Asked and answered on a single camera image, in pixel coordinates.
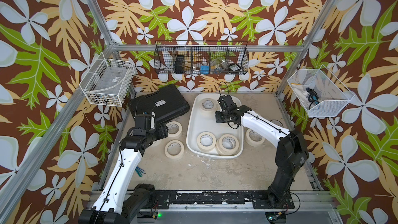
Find white wire basket left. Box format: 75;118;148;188
81;54;135;107

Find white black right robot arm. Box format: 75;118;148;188
215;95;309;208

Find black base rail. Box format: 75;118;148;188
127;189;296;211

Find blue green cable ties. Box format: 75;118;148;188
135;167;146;177

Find black plastic tool case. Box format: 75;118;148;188
127;84;190;123

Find aluminium frame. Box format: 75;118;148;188
0;0;355;224

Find cream tape roll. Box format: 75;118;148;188
166;121;182;138
200;98;218;114
245;129;265;147
164;140;184;160
197;132;217;152
216;134;239;156

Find white plastic storage box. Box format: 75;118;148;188
186;93;245;159

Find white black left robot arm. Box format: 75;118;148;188
78;112;169;224

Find white mesh basket right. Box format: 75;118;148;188
288;65;354;118

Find black wire basket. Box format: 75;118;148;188
153;40;249;75

